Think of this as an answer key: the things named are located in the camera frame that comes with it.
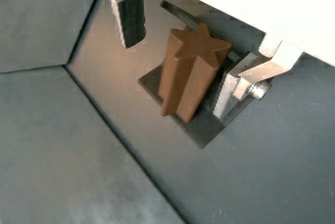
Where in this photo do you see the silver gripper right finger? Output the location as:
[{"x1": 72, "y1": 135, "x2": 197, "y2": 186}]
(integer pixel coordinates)
[{"x1": 213, "y1": 34, "x2": 302, "y2": 120}]

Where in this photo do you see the brown star prism block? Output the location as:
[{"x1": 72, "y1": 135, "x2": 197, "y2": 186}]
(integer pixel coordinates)
[{"x1": 158, "y1": 23, "x2": 231, "y2": 122}]

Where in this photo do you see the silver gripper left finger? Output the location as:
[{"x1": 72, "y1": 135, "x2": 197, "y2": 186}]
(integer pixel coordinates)
[{"x1": 109, "y1": 0, "x2": 146, "y2": 48}]

